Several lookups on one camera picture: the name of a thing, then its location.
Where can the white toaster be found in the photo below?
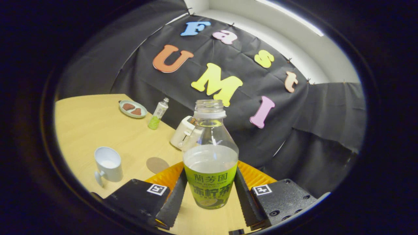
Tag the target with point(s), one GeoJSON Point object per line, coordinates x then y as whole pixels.
{"type": "Point", "coordinates": [183, 135]}

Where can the wooden table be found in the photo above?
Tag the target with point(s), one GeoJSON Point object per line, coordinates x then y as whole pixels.
{"type": "Point", "coordinates": [98, 127]}

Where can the pale green plate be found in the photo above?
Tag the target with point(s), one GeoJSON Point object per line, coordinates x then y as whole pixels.
{"type": "Point", "coordinates": [124, 112]}

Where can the ceiling light panel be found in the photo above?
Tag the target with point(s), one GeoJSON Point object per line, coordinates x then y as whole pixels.
{"type": "Point", "coordinates": [290, 18]}

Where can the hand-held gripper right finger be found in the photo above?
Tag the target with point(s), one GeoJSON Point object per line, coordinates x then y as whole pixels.
{"type": "Point", "coordinates": [246, 204]}

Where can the slim green drink bottle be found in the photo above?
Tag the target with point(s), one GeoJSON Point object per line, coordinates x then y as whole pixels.
{"type": "Point", "coordinates": [157, 114]}

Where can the round brown coaster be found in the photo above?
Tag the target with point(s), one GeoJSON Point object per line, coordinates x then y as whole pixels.
{"type": "Point", "coordinates": [157, 165]}

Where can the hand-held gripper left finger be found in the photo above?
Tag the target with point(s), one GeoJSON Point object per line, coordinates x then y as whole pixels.
{"type": "Point", "coordinates": [174, 204]}

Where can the green label juice bottle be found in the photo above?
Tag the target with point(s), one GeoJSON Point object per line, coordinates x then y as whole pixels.
{"type": "Point", "coordinates": [210, 176]}

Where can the black backdrop cloth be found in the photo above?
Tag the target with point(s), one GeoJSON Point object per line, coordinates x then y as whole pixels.
{"type": "Point", "coordinates": [261, 143]}

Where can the brown food piece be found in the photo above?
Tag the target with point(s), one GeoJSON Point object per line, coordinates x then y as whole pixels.
{"type": "Point", "coordinates": [136, 111]}
{"type": "Point", "coordinates": [128, 106]}

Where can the white cup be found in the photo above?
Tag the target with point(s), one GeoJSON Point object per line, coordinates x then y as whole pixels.
{"type": "Point", "coordinates": [109, 166]}

